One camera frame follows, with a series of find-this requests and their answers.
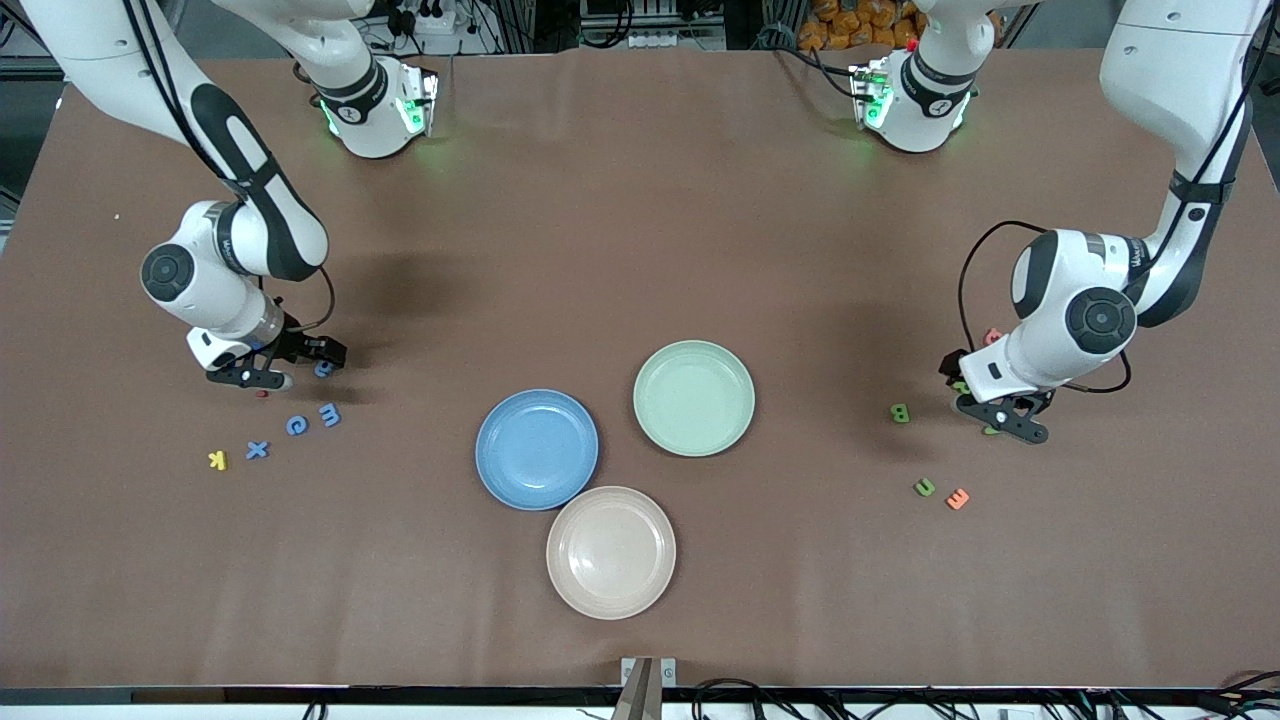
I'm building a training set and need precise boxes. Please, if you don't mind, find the blue plate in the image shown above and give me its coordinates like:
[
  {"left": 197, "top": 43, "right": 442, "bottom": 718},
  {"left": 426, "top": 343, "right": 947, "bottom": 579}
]
[{"left": 475, "top": 389, "right": 599, "bottom": 512}]

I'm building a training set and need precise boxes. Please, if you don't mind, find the green plate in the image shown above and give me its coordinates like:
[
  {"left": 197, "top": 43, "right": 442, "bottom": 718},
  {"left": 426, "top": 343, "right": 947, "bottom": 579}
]
[{"left": 633, "top": 340, "right": 756, "bottom": 458}]

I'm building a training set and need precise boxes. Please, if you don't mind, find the white power strip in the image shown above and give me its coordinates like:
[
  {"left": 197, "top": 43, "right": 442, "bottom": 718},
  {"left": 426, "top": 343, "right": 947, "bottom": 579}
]
[{"left": 395, "top": 0, "right": 461, "bottom": 36}]

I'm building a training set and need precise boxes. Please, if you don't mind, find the beige plate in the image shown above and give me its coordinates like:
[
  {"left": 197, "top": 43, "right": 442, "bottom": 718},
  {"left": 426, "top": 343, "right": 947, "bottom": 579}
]
[{"left": 546, "top": 486, "right": 677, "bottom": 621}]

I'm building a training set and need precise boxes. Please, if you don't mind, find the stack of orange items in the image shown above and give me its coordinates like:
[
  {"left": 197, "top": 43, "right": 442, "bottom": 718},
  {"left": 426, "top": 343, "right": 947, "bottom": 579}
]
[{"left": 798, "top": 0, "right": 926, "bottom": 53}]

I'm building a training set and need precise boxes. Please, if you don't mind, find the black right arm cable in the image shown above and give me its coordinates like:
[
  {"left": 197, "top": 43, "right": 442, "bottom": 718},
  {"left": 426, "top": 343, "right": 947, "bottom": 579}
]
[{"left": 120, "top": 0, "right": 336, "bottom": 336}]

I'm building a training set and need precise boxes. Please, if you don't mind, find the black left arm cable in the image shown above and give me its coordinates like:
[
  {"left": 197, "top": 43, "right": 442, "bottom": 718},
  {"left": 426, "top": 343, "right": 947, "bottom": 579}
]
[{"left": 957, "top": 0, "right": 1280, "bottom": 394}]

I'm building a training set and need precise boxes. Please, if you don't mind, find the black arm base cable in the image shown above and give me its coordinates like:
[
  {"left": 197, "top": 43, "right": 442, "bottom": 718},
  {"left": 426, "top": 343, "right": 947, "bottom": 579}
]
[{"left": 770, "top": 40, "right": 863, "bottom": 101}]

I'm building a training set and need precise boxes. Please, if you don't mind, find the black cable bundle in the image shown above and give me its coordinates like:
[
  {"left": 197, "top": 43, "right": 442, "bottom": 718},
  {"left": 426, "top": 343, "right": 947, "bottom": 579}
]
[{"left": 300, "top": 678, "right": 1280, "bottom": 720}]

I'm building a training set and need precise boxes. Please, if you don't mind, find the metal table edge bracket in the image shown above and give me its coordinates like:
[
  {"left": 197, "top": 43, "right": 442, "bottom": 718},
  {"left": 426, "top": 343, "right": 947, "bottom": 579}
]
[{"left": 612, "top": 656, "right": 679, "bottom": 720}]

